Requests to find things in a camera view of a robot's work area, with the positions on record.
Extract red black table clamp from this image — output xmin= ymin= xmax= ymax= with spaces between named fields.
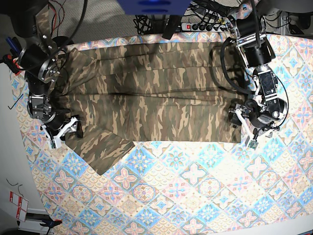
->
xmin=0 ymin=54 xmax=21 ymax=75

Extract white power strip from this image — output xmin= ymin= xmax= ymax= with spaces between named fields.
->
xmin=180 ymin=22 xmax=229 ymax=32

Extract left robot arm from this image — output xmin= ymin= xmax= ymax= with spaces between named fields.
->
xmin=220 ymin=0 xmax=289 ymax=139

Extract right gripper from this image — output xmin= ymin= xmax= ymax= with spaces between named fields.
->
xmin=43 ymin=114 xmax=83 ymax=139

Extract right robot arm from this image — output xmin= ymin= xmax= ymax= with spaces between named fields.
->
xmin=0 ymin=0 xmax=83 ymax=141

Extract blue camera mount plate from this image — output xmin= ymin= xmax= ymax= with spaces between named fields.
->
xmin=117 ymin=0 xmax=191 ymax=15

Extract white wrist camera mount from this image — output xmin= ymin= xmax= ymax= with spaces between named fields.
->
xmin=41 ymin=116 xmax=80 ymax=150
xmin=229 ymin=108 xmax=258 ymax=150

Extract blue table clamp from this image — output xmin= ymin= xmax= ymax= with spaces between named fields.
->
xmin=6 ymin=37 xmax=25 ymax=58

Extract black blue bottom clamp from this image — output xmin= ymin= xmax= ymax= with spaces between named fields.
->
xmin=40 ymin=219 xmax=62 ymax=231

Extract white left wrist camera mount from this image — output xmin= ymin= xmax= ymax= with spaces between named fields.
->
xmin=229 ymin=108 xmax=258 ymax=150

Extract patterned tile tablecloth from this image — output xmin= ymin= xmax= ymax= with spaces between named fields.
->
xmin=10 ymin=35 xmax=313 ymax=235

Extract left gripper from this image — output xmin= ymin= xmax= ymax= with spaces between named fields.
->
xmin=229 ymin=99 xmax=276 ymax=128

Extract red white label tag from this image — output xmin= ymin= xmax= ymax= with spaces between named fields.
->
xmin=10 ymin=191 xmax=28 ymax=222

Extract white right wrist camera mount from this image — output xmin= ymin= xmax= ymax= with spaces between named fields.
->
xmin=41 ymin=116 xmax=80 ymax=150

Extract camouflage T-shirt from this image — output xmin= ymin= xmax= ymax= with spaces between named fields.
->
xmin=57 ymin=42 xmax=246 ymax=174

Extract black allen key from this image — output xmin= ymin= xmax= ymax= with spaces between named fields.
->
xmin=8 ymin=94 xmax=23 ymax=110

